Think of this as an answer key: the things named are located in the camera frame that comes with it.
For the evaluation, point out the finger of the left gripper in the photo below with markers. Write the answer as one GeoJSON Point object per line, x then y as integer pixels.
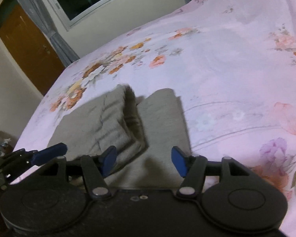
{"type": "Point", "coordinates": [42, 157]}

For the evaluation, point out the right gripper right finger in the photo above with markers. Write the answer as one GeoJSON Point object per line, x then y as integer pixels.
{"type": "Point", "coordinates": [192, 170]}

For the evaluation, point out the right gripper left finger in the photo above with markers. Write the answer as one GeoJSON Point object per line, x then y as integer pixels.
{"type": "Point", "coordinates": [95, 170]}

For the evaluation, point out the grey pants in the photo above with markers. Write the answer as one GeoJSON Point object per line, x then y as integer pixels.
{"type": "Point", "coordinates": [143, 132]}

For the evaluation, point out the brown wooden door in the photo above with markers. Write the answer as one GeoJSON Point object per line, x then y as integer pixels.
{"type": "Point", "coordinates": [28, 46]}

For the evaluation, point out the pink floral bed sheet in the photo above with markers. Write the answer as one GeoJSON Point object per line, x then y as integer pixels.
{"type": "Point", "coordinates": [231, 62]}

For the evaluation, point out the left grey curtain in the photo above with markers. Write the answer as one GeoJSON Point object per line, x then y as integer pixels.
{"type": "Point", "coordinates": [38, 13]}

